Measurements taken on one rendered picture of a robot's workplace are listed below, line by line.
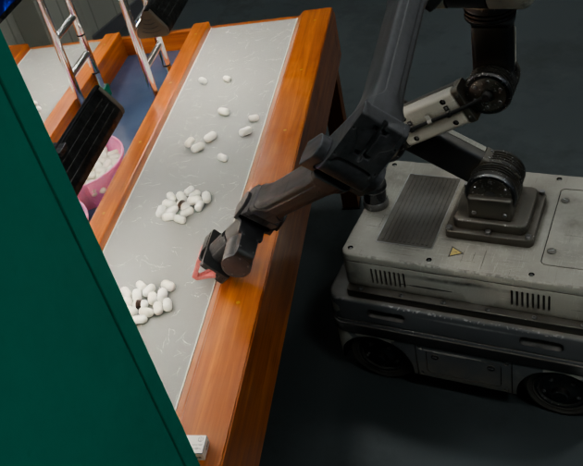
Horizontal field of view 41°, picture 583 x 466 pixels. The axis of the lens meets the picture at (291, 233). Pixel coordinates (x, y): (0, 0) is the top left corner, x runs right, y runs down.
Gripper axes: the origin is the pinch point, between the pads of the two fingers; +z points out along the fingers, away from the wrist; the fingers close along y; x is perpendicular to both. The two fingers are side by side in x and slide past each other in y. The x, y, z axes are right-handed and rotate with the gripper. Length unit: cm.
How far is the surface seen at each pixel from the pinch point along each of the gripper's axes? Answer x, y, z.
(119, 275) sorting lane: -11.0, -3.9, 16.3
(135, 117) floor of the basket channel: -21, -82, 38
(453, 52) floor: 91, -230, 11
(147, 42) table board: -29, -125, 41
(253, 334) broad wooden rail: 10.1, 16.6, -11.5
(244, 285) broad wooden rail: 7.2, 3.5, -8.6
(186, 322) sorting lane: 1.7, 10.9, 1.6
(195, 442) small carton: 5.4, 42.2, -9.6
